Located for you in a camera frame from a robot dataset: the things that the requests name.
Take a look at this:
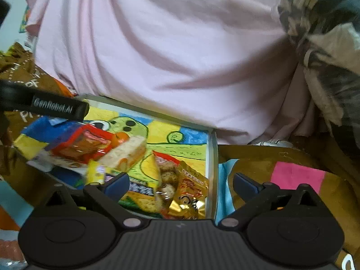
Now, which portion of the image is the grey camouflage cloth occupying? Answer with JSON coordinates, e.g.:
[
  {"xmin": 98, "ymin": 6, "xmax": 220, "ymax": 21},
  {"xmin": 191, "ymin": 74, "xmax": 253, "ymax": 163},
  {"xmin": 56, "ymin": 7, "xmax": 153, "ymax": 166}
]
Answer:
[{"xmin": 277, "ymin": 0, "xmax": 360, "ymax": 149}]

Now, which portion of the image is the pink cloth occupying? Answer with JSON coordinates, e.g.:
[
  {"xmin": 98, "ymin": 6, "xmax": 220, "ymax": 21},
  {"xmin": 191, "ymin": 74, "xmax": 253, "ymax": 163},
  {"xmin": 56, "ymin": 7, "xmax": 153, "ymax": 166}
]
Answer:
[{"xmin": 25, "ymin": 0, "xmax": 318, "ymax": 147}]

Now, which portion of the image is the grey box with cartoon lining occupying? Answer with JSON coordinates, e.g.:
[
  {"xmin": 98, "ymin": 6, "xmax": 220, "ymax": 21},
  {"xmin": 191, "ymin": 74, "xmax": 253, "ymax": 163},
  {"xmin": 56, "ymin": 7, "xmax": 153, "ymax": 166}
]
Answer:
[{"xmin": 14, "ymin": 94, "xmax": 219, "ymax": 220}]

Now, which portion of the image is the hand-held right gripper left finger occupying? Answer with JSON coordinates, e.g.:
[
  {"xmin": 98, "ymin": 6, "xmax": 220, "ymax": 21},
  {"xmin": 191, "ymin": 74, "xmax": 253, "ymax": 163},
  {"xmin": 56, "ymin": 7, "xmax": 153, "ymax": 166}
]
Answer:
[{"xmin": 42, "ymin": 172, "xmax": 142, "ymax": 228}]

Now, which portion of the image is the gold snack packet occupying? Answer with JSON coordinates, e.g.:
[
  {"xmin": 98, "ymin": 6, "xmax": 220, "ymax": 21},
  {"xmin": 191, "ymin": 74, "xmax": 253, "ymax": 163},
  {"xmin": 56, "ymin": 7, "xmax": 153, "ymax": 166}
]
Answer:
[{"xmin": 169, "ymin": 160, "xmax": 211, "ymax": 220}]

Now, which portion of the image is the clear peanut snack packet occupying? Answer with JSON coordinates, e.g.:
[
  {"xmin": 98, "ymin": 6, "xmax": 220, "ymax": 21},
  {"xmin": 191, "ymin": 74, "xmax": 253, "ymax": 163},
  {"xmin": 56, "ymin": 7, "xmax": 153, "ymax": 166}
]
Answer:
[{"xmin": 153, "ymin": 151, "xmax": 182, "ymax": 211}]

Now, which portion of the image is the white printed snack packet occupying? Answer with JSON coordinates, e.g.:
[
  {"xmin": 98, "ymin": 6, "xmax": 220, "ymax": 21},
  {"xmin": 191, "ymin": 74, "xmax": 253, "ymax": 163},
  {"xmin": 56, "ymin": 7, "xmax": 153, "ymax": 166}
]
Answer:
[{"xmin": 27, "ymin": 149, "xmax": 89, "ymax": 173}]

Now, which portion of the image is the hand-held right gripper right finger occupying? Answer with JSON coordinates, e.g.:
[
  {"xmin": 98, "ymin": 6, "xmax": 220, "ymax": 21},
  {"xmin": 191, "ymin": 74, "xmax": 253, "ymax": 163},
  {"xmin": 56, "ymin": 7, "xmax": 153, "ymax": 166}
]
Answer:
[{"xmin": 218, "ymin": 172, "xmax": 321, "ymax": 228}]

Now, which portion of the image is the yellow green snack packet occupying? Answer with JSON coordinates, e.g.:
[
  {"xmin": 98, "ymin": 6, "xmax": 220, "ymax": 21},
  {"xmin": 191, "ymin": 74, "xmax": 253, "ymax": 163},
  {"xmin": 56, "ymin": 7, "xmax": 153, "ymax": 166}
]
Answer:
[{"xmin": 86, "ymin": 159, "xmax": 158, "ymax": 211}]

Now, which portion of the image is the orange round candy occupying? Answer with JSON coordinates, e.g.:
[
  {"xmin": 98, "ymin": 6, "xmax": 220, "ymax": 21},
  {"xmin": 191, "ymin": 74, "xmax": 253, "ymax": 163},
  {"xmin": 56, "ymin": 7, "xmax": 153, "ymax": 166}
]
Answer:
[{"xmin": 112, "ymin": 132, "xmax": 130, "ymax": 147}]

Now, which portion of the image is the red snack packet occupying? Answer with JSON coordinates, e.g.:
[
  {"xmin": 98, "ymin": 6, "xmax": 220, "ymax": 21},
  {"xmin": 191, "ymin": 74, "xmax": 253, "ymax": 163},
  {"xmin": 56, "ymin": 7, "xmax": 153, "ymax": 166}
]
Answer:
[{"xmin": 51, "ymin": 124, "xmax": 113, "ymax": 164}]

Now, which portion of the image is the white nougat bar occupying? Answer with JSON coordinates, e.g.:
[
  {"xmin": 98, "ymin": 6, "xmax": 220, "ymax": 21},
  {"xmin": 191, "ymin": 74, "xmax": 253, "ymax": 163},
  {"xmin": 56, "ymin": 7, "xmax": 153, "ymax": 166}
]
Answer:
[{"xmin": 96, "ymin": 135, "xmax": 147, "ymax": 173}]

